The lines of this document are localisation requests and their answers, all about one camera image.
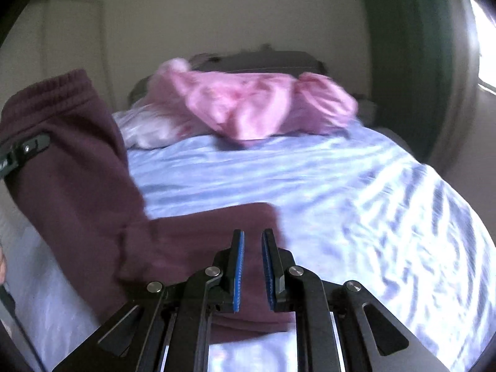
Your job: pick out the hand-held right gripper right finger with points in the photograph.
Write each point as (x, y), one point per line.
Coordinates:
(268, 275)

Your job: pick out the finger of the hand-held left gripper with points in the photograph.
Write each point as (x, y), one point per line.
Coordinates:
(33, 146)

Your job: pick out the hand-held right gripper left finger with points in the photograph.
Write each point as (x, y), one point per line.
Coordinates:
(238, 275)

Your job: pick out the maroon pants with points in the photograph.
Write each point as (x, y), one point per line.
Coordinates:
(77, 186)

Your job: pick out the blue striped bed sheet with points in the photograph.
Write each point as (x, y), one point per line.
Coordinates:
(310, 186)

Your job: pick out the white pink pillow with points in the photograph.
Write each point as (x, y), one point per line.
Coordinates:
(147, 128)

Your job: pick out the pink quilt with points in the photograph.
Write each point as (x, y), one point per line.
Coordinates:
(252, 104)

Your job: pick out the dark grey headboard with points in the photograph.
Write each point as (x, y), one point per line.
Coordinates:
(263, 60)

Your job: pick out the green curtain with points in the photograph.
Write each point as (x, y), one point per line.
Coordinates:
(407, 46)

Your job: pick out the window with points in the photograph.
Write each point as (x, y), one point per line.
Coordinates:
(488, 58)

